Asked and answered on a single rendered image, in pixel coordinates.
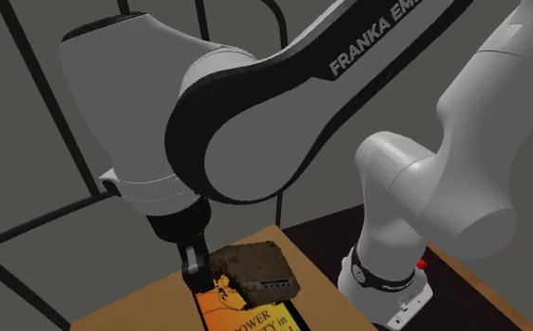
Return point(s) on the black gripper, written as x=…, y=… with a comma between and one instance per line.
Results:
x=181, y=224

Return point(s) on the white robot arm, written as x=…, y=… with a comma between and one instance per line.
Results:
x=257, y=151

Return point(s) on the light wooden table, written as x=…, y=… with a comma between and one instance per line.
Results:
x=156, y=307

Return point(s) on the brown rough block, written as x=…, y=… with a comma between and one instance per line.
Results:
x=252, y=268

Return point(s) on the orange yellow book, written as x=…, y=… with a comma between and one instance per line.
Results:
x=247, y=318

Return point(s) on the dark robot stand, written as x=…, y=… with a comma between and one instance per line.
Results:
x=454, y=302

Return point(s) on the black metal frame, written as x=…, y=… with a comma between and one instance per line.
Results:
x=45, y=91

